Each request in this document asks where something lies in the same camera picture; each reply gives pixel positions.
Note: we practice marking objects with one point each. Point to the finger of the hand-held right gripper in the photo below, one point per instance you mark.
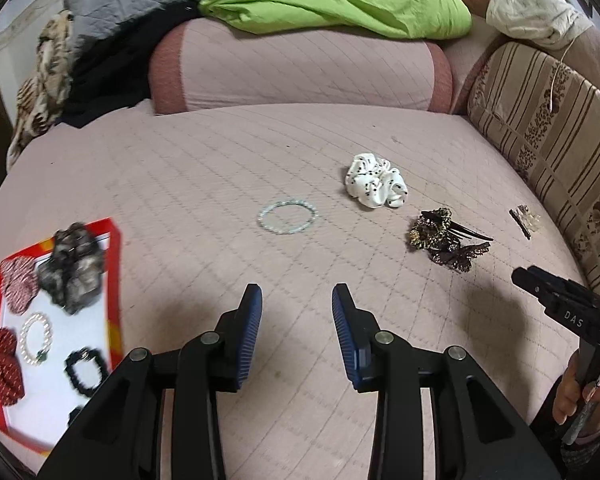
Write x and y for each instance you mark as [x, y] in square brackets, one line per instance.
[555, 305]
[570, 290]

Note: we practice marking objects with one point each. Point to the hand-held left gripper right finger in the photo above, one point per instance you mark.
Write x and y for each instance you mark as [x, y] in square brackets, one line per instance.
[345, 335]

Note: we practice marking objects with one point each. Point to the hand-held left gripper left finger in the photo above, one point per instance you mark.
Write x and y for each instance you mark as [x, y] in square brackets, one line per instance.
[247, 335]

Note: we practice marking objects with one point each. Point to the white dotted scrunchie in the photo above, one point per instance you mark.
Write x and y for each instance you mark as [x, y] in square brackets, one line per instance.
[370, 185]

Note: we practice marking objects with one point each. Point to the red box lid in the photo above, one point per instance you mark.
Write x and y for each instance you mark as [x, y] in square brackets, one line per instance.
[80, 325]

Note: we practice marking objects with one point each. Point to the grey sheer scrunchie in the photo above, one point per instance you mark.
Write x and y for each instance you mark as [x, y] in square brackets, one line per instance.
[72, 270]

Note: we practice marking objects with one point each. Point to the red checked scrunchie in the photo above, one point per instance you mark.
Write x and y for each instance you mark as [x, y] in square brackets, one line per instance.
[17, 285]

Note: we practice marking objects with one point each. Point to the red dotted scrunchie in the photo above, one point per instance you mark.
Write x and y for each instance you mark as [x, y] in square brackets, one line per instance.
[5, 365]

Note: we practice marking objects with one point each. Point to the person's right forearm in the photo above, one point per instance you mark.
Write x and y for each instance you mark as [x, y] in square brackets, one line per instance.
[580, 460]

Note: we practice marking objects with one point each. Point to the person's right hand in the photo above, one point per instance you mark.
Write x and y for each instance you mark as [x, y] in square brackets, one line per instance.
[565, 395]

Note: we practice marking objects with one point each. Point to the clear claw clip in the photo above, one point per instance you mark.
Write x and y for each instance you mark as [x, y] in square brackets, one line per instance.
[534, 221]

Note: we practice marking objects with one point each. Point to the black bobby pin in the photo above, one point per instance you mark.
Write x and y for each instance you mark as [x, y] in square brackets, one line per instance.
[521, 225]

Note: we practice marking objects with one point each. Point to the brown leaf hair clip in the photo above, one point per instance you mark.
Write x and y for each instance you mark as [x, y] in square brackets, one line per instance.
[460, 255]

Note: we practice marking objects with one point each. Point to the black hair clip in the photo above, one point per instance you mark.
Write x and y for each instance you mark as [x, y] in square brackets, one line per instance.
[470, 234]

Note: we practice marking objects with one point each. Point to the gold lace scrunchie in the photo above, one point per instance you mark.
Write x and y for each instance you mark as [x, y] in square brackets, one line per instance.
[425, 235]

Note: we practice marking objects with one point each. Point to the striped floral cushion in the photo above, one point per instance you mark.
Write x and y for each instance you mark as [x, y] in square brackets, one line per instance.
[555, 125]

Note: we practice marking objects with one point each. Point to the pink quilted bed cover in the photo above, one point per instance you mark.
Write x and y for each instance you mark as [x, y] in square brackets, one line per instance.
[205, 160]

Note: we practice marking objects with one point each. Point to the pink bolster cushion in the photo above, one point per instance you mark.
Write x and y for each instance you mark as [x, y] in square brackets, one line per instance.
[300, 70]

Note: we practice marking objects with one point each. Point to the white crumpled cloth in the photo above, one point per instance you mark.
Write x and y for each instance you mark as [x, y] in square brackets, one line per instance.
[535, 10]

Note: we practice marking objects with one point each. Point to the black cloth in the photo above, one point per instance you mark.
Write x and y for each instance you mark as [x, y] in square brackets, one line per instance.
[110, 75]

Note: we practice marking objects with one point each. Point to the brown patterned blanket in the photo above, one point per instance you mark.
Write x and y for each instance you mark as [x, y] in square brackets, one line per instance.
[40, 90]

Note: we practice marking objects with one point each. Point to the green cloth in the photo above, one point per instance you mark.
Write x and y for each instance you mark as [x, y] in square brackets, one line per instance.
[330, 5]

